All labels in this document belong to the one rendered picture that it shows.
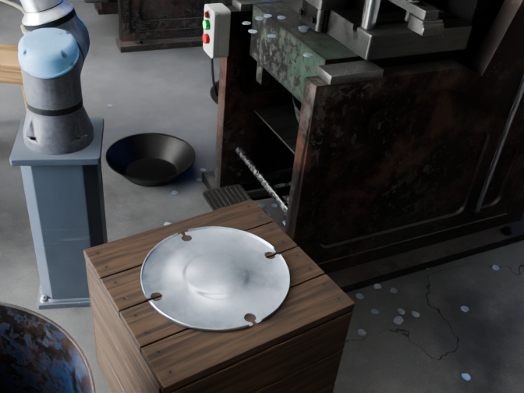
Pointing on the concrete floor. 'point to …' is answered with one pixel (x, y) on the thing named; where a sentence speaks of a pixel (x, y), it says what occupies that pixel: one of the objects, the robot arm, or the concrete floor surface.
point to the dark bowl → (150, 158)
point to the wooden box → (184, 362)
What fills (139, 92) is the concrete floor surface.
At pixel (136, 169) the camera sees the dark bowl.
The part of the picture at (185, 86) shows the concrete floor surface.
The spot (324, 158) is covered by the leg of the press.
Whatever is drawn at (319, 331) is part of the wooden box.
